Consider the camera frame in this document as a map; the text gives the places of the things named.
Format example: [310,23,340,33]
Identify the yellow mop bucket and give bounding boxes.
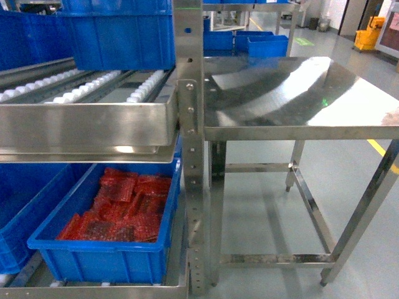
[354,16,385,51]

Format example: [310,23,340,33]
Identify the steel roller shelf rack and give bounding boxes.
[1,1,207,298]

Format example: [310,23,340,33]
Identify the red bubble wrap bags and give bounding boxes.
[56,167,171,242]

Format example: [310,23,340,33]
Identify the blue bin on upper shelf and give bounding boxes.
[57,0,175,70]

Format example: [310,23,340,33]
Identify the stainless steel table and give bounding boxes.
[204,57,398,285]

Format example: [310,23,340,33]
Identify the blue bin with red bags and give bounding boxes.
[27,158,181,284]

